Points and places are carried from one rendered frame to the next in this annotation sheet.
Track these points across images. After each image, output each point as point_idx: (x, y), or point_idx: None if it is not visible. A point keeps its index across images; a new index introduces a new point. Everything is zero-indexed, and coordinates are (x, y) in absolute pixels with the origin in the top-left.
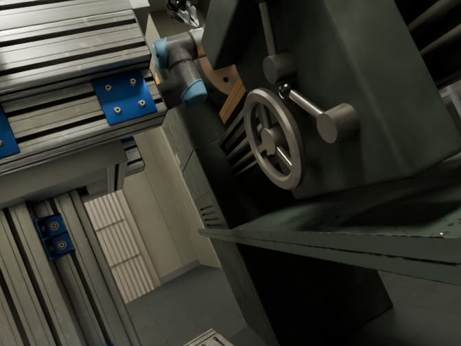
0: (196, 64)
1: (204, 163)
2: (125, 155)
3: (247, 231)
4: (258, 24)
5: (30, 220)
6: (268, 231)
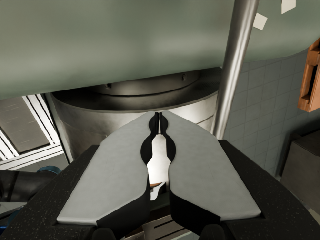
0: (65, 139)
1: None
2: (0, 206)
3: (57, 136)
4: None
5: None
6: (66, 160)
